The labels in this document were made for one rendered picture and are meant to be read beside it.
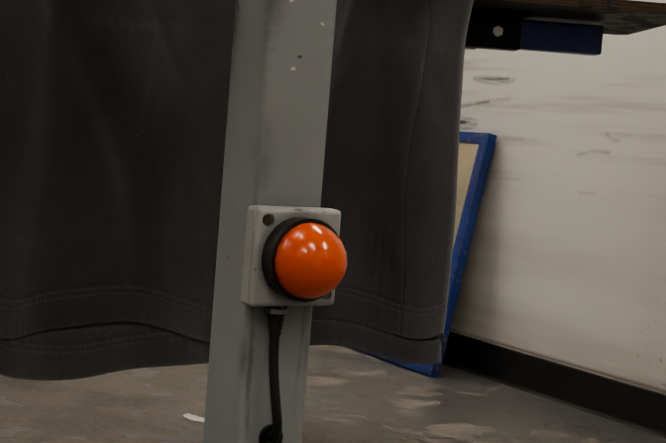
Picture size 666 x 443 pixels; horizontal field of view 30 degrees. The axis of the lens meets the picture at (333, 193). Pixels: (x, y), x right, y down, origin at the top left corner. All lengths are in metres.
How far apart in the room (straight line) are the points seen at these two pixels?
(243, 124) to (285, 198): 0.04
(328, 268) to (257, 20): 0.13
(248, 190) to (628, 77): 2.83
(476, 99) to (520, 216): 0.42
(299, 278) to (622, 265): 2.83
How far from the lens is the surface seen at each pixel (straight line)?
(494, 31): 2.12
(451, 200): 1.05
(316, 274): 0.60
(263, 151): 0.62
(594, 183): 3.49
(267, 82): 0.62
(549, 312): 3.61
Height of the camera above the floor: 0.72
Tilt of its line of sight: 3 degrees down
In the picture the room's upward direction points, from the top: 5 degrees clockwise
